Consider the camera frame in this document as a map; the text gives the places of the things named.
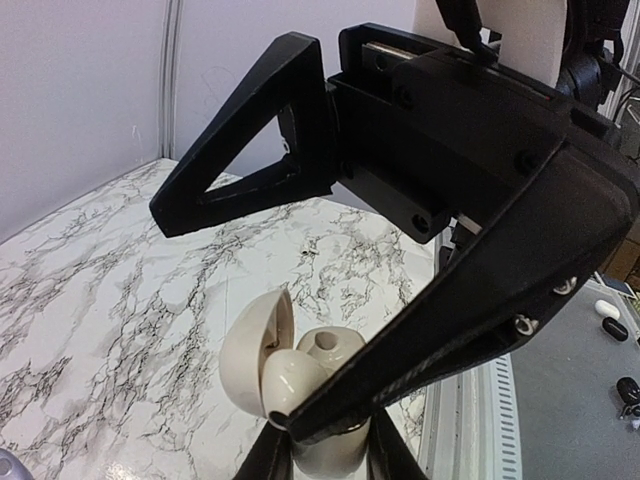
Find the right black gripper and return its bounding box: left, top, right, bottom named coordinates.
left=329, top=24, right=639, bottom=243

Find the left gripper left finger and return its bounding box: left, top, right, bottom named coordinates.
left=234, top=423, right=293, bottom=480

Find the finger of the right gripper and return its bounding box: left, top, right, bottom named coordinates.
left=269, top=144, right=631, bottom=444
left=150, top=32, right=335, bottom=238

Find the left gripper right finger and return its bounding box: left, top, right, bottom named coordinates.
left=367, top=409, right=428, bottom=480

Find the white charging case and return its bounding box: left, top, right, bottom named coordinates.
left=219, top=289, right=369, bottom=479

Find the purple earbud charging case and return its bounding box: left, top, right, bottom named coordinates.
left=0, top=449, right=33, bottom=480

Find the white case on right bench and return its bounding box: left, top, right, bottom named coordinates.
left=594, top=299, right=620, bottom=320

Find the black case on right bench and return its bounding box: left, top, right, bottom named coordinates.
left=601, top=317, right=630, bottom=342

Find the open black earbud case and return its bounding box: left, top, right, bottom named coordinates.
left=616, top=377, right=640, bottom=419

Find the aluminium front rail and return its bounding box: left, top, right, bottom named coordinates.
left=417, top=355, right=523, bottom=480

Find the right aluminium frame post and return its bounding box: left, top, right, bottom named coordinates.
left=158, top=0, right=184, bottom=158

